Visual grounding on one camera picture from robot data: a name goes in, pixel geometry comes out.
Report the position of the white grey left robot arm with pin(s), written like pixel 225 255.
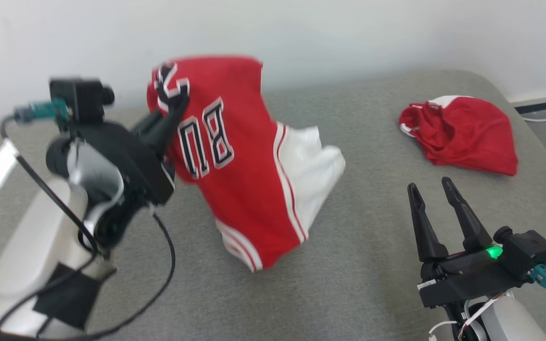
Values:
pixel 36 246

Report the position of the red shorts white stripe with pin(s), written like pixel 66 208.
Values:
pixel 467 132

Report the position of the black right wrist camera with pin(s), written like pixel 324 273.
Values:
pixel 529 251

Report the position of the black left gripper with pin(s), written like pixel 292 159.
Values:
pixel 131 156

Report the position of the grey fabric sofa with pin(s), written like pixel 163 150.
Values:
pixel 358 213

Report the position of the red Bulls jersey white sleeves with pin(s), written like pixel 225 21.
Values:
pixel 249 166

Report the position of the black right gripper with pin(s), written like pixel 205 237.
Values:
pixel 467 279

